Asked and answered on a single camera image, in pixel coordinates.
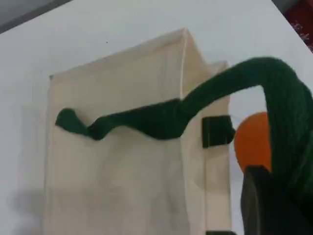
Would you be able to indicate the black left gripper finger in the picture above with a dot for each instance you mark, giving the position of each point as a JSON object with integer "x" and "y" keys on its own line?
{"x": 259, "y": 208}

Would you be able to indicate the orange fruit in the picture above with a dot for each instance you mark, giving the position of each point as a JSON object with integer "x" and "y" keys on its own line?
{"x": 252, "y": 142}

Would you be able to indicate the red patterned cloth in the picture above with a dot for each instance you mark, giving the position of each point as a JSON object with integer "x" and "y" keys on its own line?
{"x": 303, "y": 14}

